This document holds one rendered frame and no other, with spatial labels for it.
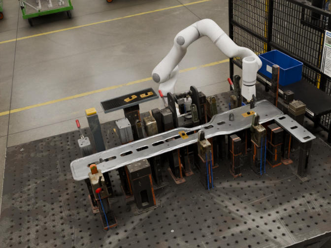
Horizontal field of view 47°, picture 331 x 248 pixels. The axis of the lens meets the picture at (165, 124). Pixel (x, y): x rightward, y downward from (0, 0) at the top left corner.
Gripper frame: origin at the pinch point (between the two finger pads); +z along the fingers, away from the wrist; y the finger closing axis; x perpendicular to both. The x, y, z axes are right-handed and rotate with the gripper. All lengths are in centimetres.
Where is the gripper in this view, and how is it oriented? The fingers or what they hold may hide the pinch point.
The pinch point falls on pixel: (248, 103)
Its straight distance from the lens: 250.3
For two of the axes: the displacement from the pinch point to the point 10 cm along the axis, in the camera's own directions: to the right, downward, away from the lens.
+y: 3.6, 5.0, -7.8
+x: 9.3, -2.8, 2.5
